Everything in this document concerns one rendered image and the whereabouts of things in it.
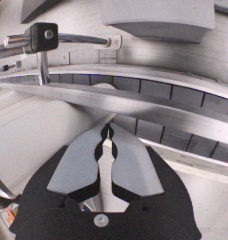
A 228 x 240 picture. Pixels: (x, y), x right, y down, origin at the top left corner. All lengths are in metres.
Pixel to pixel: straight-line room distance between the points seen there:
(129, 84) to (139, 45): 0.07
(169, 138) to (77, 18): 0.28
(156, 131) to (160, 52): 0.11
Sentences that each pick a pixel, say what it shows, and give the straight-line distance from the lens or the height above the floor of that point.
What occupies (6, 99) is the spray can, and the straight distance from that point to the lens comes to 0.24.
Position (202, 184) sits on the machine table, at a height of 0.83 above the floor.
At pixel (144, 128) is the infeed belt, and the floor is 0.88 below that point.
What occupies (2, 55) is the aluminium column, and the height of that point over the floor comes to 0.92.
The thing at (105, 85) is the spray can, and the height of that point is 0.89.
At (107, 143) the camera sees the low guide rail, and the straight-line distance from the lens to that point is 0.17.
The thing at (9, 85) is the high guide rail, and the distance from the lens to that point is 0.27.
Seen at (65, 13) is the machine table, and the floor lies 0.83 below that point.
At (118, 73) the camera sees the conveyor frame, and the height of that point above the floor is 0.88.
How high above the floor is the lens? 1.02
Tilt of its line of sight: 49 degrees down
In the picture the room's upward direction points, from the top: 130 degrees counter-clockwise
